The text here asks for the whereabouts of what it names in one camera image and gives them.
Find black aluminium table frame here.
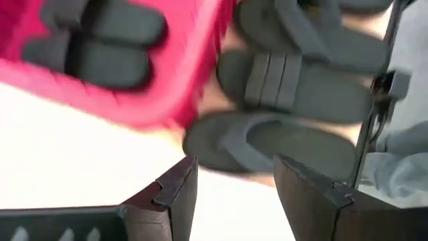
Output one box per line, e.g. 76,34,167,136
347,0,414,190

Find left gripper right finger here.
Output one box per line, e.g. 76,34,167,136
273,153,428,241

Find table-level camera mount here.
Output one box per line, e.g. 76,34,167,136
370,69,413,103

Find red plastic bin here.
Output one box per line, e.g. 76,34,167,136
0,0,237,132

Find black flip-flop grey strap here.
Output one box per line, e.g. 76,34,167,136
235,0,389,77
182,111,358,184

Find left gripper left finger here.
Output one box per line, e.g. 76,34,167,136
0,155,199,241

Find small plain black slide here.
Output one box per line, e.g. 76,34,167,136
21,31,152,90
39,0,167,47

